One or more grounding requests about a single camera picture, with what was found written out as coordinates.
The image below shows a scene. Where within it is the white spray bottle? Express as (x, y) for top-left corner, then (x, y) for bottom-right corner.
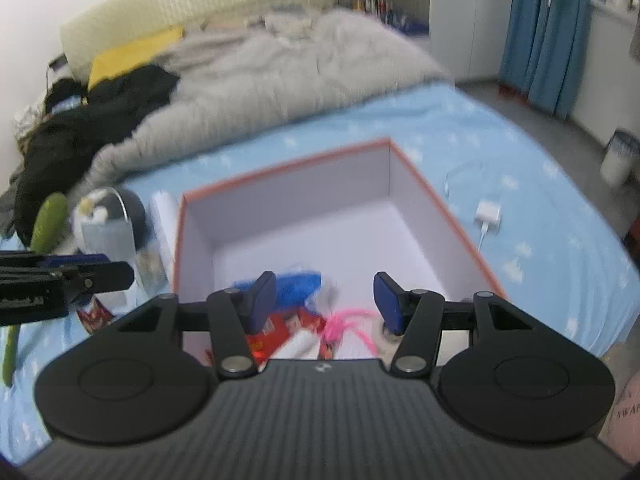
(151, 189), (182, 306)

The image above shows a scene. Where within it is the yellow pillow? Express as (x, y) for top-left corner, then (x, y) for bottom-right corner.
(87, 25), (186, 92)

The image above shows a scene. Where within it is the white trash bin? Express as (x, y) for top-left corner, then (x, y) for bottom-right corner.
(600, 129), (640, 187)

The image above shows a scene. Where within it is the white charging cable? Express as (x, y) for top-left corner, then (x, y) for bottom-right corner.
(445, 162), (490, 253)

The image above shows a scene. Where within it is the white cloth pile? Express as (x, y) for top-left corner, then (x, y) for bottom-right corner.
(12, 105), (46, 141)

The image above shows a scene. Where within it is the blue cloth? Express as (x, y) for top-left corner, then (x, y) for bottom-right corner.
(387, 10), (430, 36)

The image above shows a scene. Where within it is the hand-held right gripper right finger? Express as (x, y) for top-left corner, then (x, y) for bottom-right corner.
(374, 271), (538, 378)

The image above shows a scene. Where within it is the blue curtain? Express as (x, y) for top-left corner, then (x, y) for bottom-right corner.
(500, 0), (598, 121)

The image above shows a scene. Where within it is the white duck plush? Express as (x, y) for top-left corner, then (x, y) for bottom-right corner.
(75, 195), (113, 223)

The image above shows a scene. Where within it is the small red snack packet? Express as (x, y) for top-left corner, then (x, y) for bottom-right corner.
(77, 296), (115, 336)

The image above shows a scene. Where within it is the blue star bed sheet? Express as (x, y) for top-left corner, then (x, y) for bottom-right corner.
(0, 82), (640, 466)

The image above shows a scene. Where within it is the white wardrobe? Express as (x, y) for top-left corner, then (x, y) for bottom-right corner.
(332, 0), (516, 83)

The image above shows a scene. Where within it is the round plush ring toy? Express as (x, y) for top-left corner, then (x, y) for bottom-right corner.
(372, 327), (403, 358)

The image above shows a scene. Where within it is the dark grey cloth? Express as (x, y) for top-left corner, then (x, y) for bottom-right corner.
(0, 187), (18, 241)

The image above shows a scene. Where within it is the row of small bottles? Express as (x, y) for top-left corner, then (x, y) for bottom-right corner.
(352, 0), (401, 16)

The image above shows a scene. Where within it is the orange cardboard box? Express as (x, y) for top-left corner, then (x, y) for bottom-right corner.
(172, 136), (508, 361)

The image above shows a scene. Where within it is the pink hair tie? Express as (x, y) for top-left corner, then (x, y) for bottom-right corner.
(317, 309), (378, 358)

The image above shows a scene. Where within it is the white power adapter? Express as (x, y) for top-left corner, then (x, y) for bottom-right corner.
(474, 201), (503, 235)

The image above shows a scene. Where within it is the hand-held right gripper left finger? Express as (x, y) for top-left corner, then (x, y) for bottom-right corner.
(117, 271), (277, 380)

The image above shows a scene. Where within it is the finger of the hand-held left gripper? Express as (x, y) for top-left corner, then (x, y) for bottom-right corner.
(0, 250), (112, 268)
(47, 261), (135, 295)

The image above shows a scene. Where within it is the clear plastic bag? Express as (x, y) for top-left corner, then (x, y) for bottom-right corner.
(72, 186), (138, 271)

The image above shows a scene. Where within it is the grey duvet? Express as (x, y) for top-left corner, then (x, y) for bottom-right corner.
(90, 7), (453, 191)

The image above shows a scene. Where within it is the pink printed cloth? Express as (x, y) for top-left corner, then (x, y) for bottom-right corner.
(597, 342), (640, 466)

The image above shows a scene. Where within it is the green plush stick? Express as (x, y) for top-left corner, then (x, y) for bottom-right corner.
(2, 191), (70, 387)

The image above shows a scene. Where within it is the black clothing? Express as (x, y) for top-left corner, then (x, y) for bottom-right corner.
(14, 65), (181, 248)

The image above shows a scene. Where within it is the dark grey round plush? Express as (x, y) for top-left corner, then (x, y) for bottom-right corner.
(120, 192), (149, 248)

